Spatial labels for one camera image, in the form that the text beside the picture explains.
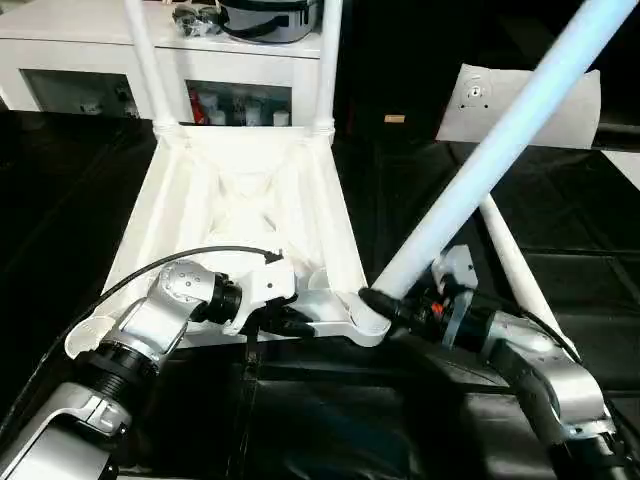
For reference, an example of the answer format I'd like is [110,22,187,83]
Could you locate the white plastic table top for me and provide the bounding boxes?
[63,121,393,363]

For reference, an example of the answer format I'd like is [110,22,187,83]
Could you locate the white plastic table leg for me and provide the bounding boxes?
[476,191,585,365]
[366,0,640,310]
[311,0,347,142]
[121,0,182,140]

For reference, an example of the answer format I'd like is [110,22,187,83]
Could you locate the black table mat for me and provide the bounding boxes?
[0,108,640,480]

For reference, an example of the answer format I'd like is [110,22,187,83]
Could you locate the black cabinet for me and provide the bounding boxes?
[332,0,467,142]

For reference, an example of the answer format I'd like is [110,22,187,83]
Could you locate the white flat board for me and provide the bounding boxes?
[601,148,640,195]

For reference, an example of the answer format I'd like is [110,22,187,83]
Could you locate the grey round appliance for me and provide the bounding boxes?
[218,0,322,45]

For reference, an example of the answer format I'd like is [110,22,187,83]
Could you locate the black clutter pile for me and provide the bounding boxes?
[171,3,227,40]

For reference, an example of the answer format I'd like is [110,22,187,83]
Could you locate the white cabinet with glass doors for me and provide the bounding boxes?
[0,18,325,127]

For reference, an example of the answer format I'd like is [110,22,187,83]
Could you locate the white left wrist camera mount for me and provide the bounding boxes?
[221,263,300,338]

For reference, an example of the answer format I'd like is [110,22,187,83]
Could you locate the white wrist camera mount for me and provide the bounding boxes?
[221,263,300,338]
[429,243,477,350]

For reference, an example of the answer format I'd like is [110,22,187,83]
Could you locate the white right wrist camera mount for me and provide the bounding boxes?
[429,243,477,350]

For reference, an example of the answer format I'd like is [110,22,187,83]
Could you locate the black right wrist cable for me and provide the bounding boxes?
[473,293,577,352]

